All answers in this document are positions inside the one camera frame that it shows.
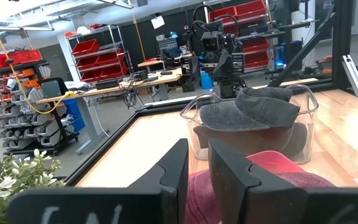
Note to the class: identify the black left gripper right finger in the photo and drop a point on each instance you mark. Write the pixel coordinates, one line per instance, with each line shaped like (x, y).
(238, 193)

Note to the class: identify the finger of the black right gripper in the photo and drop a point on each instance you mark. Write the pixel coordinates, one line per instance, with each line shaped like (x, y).
(218, 67)
(228, 67)

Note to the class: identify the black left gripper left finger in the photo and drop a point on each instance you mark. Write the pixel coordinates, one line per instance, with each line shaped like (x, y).
(166, 193)

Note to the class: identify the dark grey baseball cap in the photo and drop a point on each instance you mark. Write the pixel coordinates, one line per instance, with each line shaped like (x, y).
(253, 109)
(247, 141)

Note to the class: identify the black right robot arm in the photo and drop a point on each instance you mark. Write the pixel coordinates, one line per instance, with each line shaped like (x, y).
(228, 88)

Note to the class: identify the blue plastic jug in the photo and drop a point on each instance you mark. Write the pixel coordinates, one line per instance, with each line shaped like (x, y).
(206, 81)

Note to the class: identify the computer tower with blue light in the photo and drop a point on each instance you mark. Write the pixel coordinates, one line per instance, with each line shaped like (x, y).
(286, 56)

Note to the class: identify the black shelving with red bins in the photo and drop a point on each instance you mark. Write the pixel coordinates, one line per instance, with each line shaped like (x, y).
(250, 12)

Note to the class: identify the wooden work table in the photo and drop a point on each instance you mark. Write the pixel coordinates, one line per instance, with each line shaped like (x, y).
(149, 63)

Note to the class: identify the white paper sign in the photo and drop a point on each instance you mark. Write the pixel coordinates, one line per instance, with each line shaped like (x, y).
(158, 22)

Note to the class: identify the clear plastic bin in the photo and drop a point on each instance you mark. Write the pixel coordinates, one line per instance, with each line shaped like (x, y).
(309, 105)

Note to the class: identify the wooden top desk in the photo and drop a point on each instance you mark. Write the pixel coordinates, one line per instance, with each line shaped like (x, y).
(104, 90)

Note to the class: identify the shelf with red bins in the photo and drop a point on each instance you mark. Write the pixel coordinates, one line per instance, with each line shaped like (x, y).
(98, 59)

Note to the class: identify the blue plastic bin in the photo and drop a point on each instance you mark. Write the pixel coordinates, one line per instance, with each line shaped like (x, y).
(75, 113)

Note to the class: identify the potted plant with white flowers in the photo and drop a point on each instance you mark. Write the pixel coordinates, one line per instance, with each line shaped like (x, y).
(8, 183)

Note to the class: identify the rack of grey parts bins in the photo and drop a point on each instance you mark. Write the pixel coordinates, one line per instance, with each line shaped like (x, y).
(20, 124)

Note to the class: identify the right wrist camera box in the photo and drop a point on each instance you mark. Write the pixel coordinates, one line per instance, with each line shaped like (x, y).
(210, 42)

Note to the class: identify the black aluminium rig frame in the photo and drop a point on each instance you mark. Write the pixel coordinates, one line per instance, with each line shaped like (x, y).
(342, 31)

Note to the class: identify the silver metal bracket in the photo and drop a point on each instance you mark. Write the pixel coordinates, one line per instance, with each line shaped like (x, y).
(354, 76)

